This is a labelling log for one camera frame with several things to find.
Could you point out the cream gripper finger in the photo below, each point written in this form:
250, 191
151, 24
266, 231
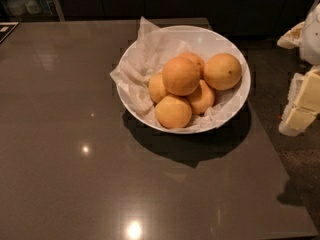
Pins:
303, 103
292, 38

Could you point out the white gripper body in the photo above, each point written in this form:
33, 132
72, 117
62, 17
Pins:
311, 39

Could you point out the back hidden orange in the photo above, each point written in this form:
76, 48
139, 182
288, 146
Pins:
197, 60

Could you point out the white ceramic bowl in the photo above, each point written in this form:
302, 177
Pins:
213, 40

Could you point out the left small orange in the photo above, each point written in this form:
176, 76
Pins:
157, 90

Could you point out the white crumpled paper liner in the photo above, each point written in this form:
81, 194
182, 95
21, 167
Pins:
146, 60

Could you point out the white plastic jug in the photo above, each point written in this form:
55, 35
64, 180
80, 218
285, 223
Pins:
33, 6
16, 7

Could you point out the dark tray at left edge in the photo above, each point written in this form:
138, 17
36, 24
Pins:
6, 28

